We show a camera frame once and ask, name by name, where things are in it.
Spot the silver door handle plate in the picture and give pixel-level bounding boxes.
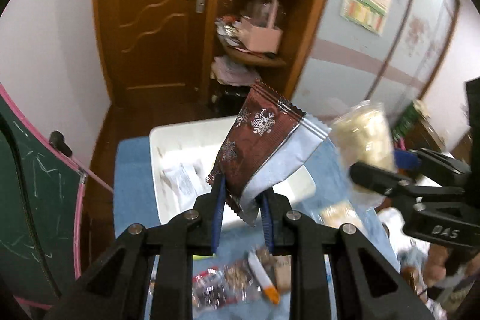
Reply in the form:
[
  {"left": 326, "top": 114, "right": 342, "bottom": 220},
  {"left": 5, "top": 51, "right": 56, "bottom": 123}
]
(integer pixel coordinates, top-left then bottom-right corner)
[{"left": 185, "top": 0, "right": 207, "bottom": 14}]

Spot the person's right hand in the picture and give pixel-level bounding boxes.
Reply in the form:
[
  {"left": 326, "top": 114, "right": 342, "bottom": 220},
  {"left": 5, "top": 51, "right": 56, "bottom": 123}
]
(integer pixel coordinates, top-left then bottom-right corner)
[{"left": 425, "top": 243, "right": 456, "bottom": 283}]

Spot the pile of colourful packets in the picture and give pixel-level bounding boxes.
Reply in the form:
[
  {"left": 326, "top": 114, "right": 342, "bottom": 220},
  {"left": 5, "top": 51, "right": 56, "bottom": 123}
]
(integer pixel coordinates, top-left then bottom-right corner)
[{"left": 215, "top": 16, "right": 244, "bottom": 51}]

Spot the clear bag of pale puffs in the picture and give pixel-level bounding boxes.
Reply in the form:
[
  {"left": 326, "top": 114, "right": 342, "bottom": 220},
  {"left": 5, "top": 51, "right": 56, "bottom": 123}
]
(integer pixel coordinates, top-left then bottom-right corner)
[{"left": 319, "top": 100, "right": 398, "bottom": 231}]

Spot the black easel knob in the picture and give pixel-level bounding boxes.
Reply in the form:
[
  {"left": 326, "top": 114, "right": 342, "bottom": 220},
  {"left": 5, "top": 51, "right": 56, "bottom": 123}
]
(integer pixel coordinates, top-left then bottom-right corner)
[{"left": 50, "top": 131, "right": 72, "bottom": 156}]

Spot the blue towel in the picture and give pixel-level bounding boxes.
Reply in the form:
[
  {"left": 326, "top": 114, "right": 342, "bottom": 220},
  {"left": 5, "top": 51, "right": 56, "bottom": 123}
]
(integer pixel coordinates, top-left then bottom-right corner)
[{"left": 113, "top": 136, "right": 402, "bottom": 320}]

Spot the clear packet of dark snacks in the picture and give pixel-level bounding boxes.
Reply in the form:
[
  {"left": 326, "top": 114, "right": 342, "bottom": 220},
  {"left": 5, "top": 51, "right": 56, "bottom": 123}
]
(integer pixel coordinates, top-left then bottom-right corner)
[{"left": 192, "top": 260, "right": 263, "bottom": 307}]

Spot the green box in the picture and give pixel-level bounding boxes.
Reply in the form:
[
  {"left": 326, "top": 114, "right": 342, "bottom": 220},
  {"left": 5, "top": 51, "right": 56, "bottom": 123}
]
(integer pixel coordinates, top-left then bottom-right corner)
[{"left": 392, "top": 100, "right": 426, "bottom": 148}]

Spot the white orange stick packet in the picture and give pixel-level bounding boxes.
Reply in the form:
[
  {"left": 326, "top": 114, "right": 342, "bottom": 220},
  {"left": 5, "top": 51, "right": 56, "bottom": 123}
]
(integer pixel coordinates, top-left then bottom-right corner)
[{"left": 247, "top": 249, "right": 281, "bottom": 306}]

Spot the green chalkboard with pink frame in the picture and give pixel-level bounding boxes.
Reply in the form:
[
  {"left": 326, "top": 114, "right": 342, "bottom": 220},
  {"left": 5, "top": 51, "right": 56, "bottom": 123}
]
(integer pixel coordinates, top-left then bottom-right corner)
[{"left": 0, "top": 84, "right": 115, "bottom": 311}]

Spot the brown wooden shelf unit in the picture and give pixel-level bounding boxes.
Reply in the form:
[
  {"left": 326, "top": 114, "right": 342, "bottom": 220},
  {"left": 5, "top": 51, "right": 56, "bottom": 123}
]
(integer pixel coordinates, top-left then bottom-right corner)
[{"left": 199, "top": 0, "right": 344, "bottom": 118}]

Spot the pink basket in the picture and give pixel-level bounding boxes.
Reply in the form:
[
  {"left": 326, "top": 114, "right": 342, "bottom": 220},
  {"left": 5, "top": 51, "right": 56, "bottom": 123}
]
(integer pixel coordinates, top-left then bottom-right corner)
[{"left": 240, "top": 0, "right": 284, "bottom": 54}]

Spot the small brown paper packet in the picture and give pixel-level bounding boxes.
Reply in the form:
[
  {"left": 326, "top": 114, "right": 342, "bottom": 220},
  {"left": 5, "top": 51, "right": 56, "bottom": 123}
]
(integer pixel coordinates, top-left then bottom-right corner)
[{"left": 272, "top": 254, "right": 293, "bottom": 292}]

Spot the white plastic tray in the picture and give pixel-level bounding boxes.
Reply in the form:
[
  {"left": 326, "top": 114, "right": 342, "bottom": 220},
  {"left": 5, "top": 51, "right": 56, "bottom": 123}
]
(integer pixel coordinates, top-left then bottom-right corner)
[{"left": 149, "top": 115, "right": 317, "bottom": 231}]

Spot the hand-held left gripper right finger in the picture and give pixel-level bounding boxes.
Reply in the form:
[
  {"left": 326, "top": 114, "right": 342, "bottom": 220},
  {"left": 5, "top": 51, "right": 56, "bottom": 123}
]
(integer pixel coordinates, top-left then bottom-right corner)
[{"left": 259, "top": 190, "right": 436, "bottom": 320}]

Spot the folded pink cloth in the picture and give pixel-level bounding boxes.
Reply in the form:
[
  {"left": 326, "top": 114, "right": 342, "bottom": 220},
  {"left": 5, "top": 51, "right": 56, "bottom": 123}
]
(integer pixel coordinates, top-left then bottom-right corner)
[{"left": 212, "top": 55, "right": 259, "bottom": 86}]

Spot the brown snowflake snack packet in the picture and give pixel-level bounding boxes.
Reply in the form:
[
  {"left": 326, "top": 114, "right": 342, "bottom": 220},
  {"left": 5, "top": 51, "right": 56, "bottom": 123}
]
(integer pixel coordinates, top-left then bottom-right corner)
[{"left": 205, "top": 79, "right": 332, "bottom": 227}]

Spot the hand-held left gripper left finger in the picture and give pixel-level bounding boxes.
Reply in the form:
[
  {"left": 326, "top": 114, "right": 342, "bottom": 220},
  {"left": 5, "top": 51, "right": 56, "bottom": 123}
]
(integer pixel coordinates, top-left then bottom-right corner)
[{"left": 43, "top": 175, "right": 227, "bottom": 320}]

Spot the brown wooden door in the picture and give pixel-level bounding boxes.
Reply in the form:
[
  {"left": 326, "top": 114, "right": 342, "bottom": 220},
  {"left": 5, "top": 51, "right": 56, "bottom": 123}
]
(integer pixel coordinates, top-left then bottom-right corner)
[{"left": 94, "top": 0, "right": 226, "bottom": 107}]

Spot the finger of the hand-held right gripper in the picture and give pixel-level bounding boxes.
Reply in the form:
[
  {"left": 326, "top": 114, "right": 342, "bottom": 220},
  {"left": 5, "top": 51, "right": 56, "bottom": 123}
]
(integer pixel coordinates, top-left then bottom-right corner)
[
  {"left": 394, "top": 148, "right": 472, "bottom": 177},
  {"left": 349, "top": 160, "right": 466, "bottom": 211}
]

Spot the white paper sachet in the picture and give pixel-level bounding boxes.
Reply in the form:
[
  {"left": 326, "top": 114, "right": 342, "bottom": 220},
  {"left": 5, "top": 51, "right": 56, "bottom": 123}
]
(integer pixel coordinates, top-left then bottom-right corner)
[{"left": 162, "top": 163, "right": 207, "bottom": 201}]

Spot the grey sliding wardrobe door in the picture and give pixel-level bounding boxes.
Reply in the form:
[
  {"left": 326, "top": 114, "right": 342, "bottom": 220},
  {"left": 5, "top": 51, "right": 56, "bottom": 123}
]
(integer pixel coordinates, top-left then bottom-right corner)
[{"left": 296, "top": 0, "right": 462, "bottom": 126}]

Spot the wall poster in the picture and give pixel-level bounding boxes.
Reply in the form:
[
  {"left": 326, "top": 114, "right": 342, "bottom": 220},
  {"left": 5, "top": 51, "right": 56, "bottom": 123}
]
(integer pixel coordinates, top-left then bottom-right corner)
[{"left": 340, "top": 0, "right": 392, "bottom": 36}]

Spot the white crumpled bag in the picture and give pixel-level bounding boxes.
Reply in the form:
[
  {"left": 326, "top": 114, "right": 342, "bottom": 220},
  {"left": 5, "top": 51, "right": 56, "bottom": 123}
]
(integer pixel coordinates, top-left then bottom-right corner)
[{"left": 377, "top": 208, "right": 428, "bottom": 268}]

